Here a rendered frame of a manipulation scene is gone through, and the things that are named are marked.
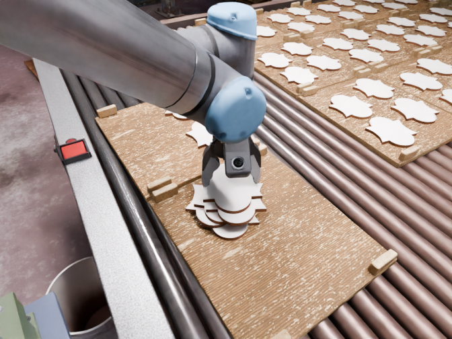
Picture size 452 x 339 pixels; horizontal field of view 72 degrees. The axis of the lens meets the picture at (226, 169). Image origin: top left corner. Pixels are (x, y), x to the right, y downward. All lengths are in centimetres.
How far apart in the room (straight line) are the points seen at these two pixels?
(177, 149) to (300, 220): 39
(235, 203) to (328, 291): 24
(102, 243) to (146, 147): 30
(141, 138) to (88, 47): 68
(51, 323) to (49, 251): 129
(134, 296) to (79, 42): 48
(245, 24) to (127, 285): 50
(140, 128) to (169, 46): 69
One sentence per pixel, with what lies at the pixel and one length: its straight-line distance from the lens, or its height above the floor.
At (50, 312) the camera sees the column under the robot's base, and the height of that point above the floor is 87.
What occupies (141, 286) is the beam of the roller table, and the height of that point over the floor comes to 92.
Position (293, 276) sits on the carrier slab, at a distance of 63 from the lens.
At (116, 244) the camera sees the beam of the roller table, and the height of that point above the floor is 92.
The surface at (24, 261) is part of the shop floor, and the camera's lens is 203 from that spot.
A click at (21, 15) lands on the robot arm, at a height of 142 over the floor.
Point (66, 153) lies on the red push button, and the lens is 97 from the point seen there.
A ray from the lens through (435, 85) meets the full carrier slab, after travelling 138.
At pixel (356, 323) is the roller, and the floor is 92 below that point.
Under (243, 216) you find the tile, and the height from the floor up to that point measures 98.
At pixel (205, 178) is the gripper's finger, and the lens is 66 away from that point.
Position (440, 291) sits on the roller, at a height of 91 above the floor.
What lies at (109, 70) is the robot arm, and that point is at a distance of 29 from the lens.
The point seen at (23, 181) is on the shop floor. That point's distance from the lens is 250.
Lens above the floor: 148
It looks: 43 degrees down
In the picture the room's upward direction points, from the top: straight up
